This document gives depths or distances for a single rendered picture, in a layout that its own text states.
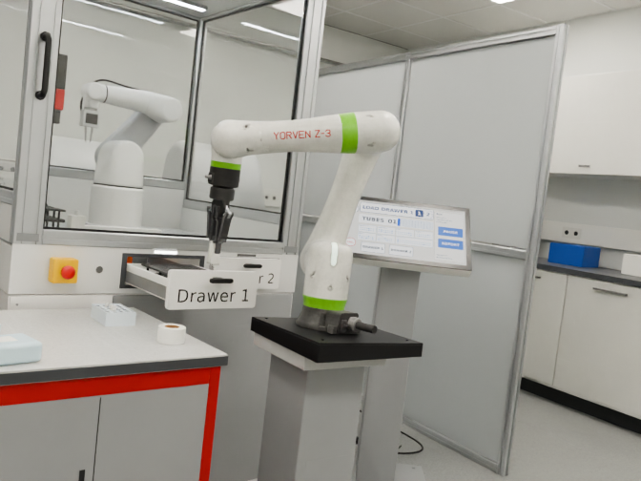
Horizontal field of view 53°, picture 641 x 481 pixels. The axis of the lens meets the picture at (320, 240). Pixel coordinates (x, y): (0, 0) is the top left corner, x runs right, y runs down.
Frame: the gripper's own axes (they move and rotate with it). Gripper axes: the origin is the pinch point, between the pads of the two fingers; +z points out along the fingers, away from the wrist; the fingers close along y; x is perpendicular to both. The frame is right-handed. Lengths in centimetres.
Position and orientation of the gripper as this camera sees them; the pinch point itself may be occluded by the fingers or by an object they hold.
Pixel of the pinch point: (214, 253)
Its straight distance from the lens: 199.5
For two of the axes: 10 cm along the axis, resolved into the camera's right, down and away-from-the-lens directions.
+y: 6.0, 1.8, -7.8
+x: 7.9, 0.5, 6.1
